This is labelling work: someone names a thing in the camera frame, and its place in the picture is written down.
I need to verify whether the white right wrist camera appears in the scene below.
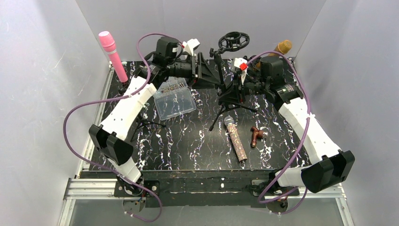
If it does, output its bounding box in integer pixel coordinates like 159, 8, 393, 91
231, 58, 248, 85

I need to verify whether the pink microphone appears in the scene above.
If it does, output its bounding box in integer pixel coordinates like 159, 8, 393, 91
98, 31, 128, 83

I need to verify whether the glitter silver-head microphone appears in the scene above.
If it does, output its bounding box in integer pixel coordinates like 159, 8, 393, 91
223, 116, 247, 162

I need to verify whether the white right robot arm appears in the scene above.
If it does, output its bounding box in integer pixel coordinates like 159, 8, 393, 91
231, 56, 355, 196

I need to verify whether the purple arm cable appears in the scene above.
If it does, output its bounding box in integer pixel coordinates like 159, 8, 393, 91
246, 50, 312, 216
63, 32, 184, 223

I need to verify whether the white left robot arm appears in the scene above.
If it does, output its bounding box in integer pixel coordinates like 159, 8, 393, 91
89, 35, 221, 183

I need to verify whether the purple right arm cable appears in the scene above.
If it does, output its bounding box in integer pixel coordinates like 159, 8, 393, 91
246, 50, 312, 216

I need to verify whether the clear plastic screw box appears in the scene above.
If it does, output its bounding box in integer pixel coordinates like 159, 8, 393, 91
153, 77, 197, 121

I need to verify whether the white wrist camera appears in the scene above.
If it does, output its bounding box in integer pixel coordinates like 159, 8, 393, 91
231, 58, 248, 85
182, 39, 200, 56

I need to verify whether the gold microphone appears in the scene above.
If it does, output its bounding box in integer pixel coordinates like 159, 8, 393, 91
255, 40, 292, 69

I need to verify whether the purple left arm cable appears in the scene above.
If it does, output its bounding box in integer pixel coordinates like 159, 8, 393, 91
63, 32, 184, 223

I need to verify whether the black tripod microphone stand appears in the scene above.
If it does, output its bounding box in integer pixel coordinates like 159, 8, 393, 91
209, 32, 257, 131

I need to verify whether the small black tripod stand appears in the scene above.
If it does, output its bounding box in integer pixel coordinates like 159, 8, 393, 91
127, 109, 166, 143

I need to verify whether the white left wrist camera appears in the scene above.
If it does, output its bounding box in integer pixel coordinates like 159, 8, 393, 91
182, 39, 200, 56

